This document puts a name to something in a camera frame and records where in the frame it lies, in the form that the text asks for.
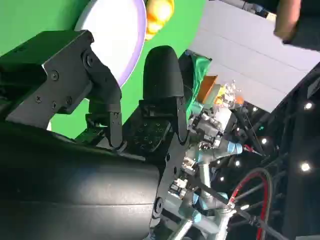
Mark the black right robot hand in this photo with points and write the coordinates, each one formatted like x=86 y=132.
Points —
x=75 y=190

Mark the orange white toy bread roll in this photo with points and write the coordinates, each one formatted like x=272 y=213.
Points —
x=160 y=15

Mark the lilac plate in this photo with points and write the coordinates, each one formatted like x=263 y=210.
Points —
x=117 y=30

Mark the orange cardboard box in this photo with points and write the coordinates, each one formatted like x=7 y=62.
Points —
x=208 y=87

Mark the crumpled dark green cloth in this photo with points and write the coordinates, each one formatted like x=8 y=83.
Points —
x=200 y=72

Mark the green table cloth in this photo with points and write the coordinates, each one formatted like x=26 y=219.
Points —
x=25 y=20

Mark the black truss frame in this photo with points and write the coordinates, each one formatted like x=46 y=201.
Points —
x=300 y=200

